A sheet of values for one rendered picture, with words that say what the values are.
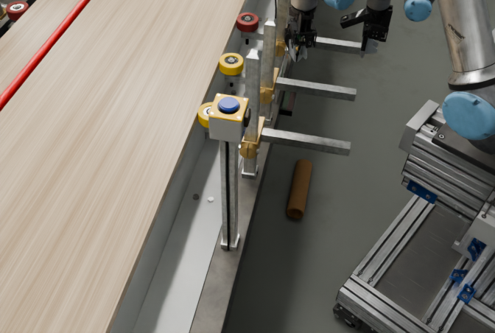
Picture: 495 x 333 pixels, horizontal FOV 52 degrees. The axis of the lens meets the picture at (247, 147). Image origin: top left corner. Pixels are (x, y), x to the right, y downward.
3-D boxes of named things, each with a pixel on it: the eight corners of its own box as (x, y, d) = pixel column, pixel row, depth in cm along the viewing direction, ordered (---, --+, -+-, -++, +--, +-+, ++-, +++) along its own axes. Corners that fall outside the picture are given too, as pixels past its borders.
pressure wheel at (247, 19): (259, 39, 191) (261, 12, 183) (255, 51, 186) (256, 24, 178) (239, 36, 193) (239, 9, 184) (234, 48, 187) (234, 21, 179)
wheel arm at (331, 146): (348, 150, 150) (350, 140, 147) (348, 158, 148) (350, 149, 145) (207, 126, 156) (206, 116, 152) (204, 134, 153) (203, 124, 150)
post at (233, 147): (239, 238, 143) (241, 124, 110) (236, 253, 139) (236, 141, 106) (224, 235, 143) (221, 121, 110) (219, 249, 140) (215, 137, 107)
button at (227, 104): (240, 103, 105) (240, 97, 103) (236, 116, 102) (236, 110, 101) (222, 100, 105) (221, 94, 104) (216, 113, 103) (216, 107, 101)
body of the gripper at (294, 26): (290, 50, 149) (294, 15, 140) (285, 33, 155) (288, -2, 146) (315, 48, 150) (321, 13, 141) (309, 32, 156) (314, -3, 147)
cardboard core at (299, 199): (313, 160, 246) (304, 209, 226) (311, 171, 252) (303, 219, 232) (297, 158, 247) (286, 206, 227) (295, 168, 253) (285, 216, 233)
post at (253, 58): (255, 172, 160) (262, 48, 125) (253, 180, 158) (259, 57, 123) (245, 170, 161) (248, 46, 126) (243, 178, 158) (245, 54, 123)
